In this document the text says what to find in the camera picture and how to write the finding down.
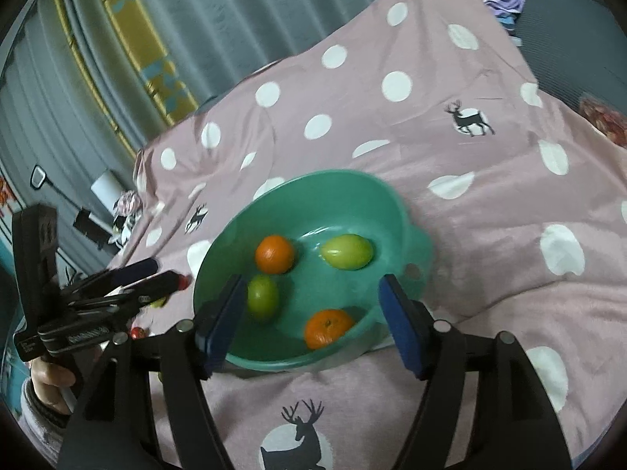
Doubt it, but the person's left forearm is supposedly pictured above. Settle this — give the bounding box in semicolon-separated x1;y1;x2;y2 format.
20;382;74;439

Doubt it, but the grey sofa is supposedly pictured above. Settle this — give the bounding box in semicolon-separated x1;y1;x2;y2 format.
465;0;627;123

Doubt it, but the pink polka dot blanket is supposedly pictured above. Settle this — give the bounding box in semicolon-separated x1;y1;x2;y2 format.
115;0;627;470

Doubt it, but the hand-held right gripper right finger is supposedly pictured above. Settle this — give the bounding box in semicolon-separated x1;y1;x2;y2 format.
378;274;571;470

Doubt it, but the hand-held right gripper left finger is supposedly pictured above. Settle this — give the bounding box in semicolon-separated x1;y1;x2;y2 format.
59;274;248;470

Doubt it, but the grey curtain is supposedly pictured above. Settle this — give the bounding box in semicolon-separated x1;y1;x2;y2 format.
0;0;471;265

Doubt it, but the person's left hand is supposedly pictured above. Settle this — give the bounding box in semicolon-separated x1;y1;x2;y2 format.
27;352;82;419

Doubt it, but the green lemon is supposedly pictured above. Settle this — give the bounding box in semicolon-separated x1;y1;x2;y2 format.
319;235;374;271
246;274;281;321

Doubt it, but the green plastic bowl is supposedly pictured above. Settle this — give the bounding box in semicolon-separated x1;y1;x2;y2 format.
192;169;434;372

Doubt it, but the yellow patterned curtain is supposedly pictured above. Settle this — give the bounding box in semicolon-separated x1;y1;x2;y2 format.
51;0;201;128

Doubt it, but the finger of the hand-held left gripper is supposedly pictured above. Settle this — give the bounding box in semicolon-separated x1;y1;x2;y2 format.
71;257;160;291
95;270;181;310

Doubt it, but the orange mandarin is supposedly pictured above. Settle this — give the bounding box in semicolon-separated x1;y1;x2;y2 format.
255;235;296;275
304;308;355;351

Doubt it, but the floral patterned cloth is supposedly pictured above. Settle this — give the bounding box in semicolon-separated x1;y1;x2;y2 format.
112;192;144;236

